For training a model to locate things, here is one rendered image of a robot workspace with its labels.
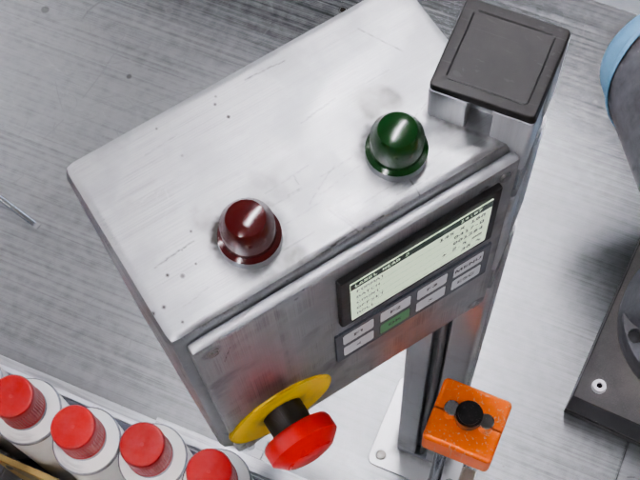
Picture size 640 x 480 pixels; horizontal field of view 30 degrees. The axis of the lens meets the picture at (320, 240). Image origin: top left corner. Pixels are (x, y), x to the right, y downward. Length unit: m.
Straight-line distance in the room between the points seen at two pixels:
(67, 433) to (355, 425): 0.33
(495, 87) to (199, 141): 0.12
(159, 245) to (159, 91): 0.79
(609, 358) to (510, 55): 0.63
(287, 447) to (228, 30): 0.77
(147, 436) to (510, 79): 0.47
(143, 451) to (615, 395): 0.43
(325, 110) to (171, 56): 0.79
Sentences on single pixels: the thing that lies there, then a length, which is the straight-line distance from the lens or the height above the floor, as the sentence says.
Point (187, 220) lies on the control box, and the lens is 0.49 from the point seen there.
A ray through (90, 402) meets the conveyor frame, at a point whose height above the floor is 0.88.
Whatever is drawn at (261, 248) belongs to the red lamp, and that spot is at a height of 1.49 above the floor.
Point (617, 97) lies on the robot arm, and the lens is 1.00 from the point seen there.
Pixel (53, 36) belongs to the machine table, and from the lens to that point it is 1.33.
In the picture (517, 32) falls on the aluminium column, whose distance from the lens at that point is 0.50.
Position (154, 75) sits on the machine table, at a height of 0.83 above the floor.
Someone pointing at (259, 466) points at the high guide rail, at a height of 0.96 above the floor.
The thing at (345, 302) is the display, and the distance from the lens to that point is 0.51.
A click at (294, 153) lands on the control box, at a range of 0.49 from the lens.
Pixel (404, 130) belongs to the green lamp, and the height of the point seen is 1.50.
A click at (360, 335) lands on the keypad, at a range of 0.57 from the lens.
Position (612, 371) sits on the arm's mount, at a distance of 1.09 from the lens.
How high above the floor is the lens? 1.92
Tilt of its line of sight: 68 degrees down
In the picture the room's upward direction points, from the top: 6 degrees counter-clockwise
